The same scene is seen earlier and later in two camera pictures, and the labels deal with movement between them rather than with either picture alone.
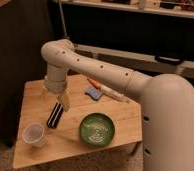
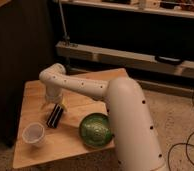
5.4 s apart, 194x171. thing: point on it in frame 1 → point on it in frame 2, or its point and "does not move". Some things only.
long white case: x=148 y=64 does not move
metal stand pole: x=62 y=17 does not move
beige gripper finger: x=44 y=91 → x=45 y=105
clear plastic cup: x=33 y=134 does not move
